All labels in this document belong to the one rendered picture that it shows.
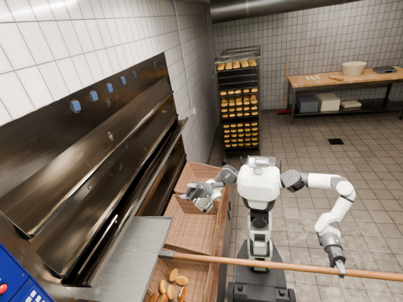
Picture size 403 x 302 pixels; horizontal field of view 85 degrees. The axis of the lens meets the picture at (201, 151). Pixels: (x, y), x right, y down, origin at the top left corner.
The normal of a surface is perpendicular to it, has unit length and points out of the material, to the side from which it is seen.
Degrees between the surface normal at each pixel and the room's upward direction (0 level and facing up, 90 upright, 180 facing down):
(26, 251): 90
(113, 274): 0
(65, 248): 70
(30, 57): 90
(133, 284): 0
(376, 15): 90
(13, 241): 90
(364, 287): 0
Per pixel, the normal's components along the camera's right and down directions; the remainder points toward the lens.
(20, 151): 0.97, -0.03
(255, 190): -0.32, 0.52
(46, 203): 0.87, -0.32
